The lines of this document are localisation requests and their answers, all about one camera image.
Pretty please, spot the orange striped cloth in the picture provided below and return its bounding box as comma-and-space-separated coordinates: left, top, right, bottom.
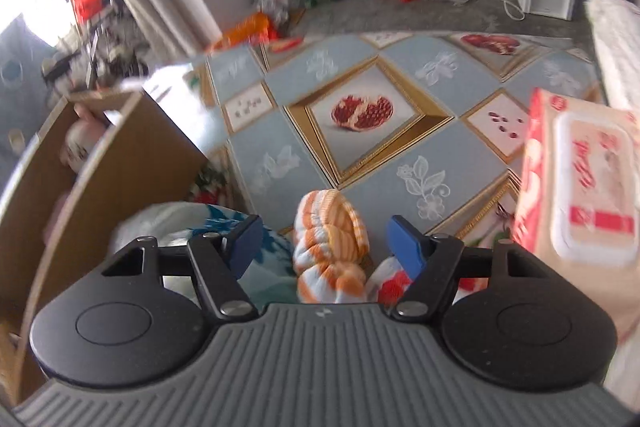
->
292, 189, 371, 305

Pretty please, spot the orange snack packet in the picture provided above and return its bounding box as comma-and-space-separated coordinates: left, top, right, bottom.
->
212, 12, 278, 50

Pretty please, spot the blue circle print cloth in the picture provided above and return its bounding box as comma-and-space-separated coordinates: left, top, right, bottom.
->
0, 14, 61, 158

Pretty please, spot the fruit print tablecloth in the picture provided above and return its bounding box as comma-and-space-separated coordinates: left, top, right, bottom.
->
187, 32, 608, 308

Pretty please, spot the red wet wipes pack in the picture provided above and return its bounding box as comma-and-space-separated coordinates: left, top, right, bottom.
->
511, 87, 640, 343

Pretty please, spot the pink plush toy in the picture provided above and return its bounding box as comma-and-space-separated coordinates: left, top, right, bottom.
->
60, 119, 108, 172

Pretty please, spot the brown cardboard box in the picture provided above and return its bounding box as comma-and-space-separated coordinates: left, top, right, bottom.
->
0, 89, 211, 403

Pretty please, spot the wheelchair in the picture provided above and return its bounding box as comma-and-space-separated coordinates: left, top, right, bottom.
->
45, 0, 151, 92

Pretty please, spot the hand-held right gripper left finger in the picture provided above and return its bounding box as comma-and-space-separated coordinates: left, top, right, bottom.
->
102, 214, 263, 323

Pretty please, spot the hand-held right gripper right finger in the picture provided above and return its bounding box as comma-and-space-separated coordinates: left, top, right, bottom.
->
387, 214, 546, 324

